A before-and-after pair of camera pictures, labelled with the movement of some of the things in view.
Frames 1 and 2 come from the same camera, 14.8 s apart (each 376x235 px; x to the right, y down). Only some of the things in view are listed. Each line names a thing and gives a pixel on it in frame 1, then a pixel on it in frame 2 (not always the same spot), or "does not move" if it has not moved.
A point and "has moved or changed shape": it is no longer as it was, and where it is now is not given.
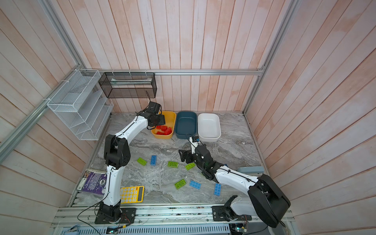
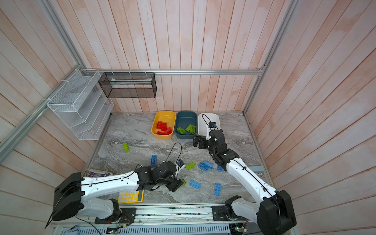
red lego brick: (168, 131) does not move
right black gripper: (186, 153) → (197, 141)
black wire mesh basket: (129, 84) does not move
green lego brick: (141, 161) → (180, 130)
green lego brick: (173, 164) has moved or changed shape
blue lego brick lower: (195, 184) does not move
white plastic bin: (209, 128) does not move
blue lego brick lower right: (217, 189) does not move
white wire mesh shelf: (82, 103) does not move
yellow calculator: (132, 194) does not move
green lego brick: (190, 166) does not move
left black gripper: (162, 120) → (175, 185)
